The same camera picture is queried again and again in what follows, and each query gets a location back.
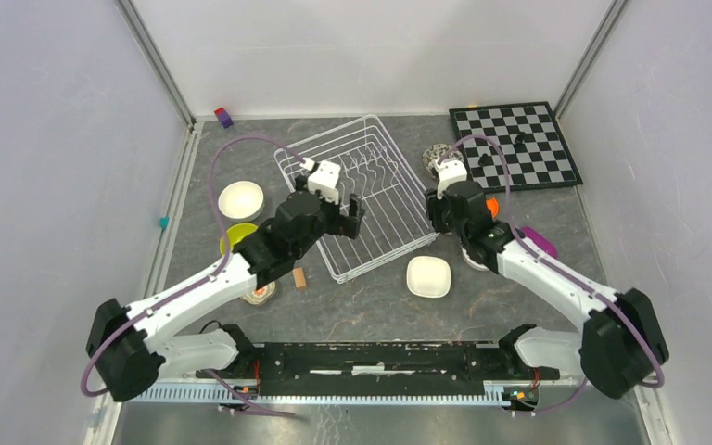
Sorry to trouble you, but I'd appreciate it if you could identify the pink patterned bowl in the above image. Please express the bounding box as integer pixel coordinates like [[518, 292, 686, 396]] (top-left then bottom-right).
[[422, 143, 451, 181]]

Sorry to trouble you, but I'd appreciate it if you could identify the large white ribbed bowl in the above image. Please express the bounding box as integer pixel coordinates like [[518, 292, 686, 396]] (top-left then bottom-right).
[[217, 181, 265, 223]]

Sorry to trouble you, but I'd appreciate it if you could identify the yellow green round bowl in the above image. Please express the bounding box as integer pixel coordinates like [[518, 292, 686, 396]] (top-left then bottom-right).
[[219, 222, 259, 256]]

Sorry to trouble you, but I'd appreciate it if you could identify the green square plastic bowl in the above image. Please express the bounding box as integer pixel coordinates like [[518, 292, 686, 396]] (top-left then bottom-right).
[[406, 256, 451, 299]]

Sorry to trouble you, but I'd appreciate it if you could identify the cream lobed small bowl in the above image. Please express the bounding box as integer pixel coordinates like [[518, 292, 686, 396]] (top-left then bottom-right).
[[241, 282, 277, 306]]

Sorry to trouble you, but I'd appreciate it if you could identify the white round bowl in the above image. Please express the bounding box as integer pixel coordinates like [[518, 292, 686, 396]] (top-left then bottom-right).
[[462, 247, 490, 272]]

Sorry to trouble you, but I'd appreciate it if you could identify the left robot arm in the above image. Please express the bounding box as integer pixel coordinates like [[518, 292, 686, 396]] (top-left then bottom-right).
[[80, 191, 365, 401]]

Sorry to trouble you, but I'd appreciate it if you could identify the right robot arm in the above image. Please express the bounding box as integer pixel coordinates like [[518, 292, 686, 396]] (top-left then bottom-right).
[[424, 181, 669, 399]]

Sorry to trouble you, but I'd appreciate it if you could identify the orange curved plastic piece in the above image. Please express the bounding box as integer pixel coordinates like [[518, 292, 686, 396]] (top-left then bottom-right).
[[486, 197, 500, 220]]

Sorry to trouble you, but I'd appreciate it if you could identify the small wooden block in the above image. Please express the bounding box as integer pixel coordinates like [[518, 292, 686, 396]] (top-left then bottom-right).
[[292, 267, 308, 290]]

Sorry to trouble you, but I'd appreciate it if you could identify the black white chessboard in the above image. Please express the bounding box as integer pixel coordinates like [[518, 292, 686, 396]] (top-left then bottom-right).
[[449, 101, 582, 193]]

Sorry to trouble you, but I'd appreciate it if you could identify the magenta plastic scoop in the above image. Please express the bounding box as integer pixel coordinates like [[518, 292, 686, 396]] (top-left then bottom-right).
[[521, 226, 558, 259]]

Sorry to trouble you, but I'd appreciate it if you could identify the red purple block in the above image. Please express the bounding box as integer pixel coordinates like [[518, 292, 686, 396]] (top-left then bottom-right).
[[214, 107, 234, 129]]

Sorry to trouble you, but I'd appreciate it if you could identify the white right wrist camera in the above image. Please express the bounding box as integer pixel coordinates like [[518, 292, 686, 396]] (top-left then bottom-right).
[[435, 158, 467, 199]]

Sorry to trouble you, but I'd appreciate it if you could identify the white wire dish rack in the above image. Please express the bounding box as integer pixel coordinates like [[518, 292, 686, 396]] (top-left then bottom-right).
[[290, 115, 438, 284]]

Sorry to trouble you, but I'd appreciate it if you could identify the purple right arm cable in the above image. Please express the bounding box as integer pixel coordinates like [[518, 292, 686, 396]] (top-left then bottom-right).
[[439, 133, 667, 417]]

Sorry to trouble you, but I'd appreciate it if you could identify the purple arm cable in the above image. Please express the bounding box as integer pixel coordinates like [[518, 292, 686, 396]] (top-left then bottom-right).
[[439, 133, 667, 417], [80, 134, 317, 419]]

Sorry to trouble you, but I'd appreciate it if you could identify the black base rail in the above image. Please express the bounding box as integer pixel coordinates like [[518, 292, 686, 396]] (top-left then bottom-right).
[[218, 341, 561, 396]]

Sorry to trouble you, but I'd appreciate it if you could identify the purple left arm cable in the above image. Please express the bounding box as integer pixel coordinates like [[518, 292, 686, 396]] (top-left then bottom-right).
[[80, 134, 317, 419]]

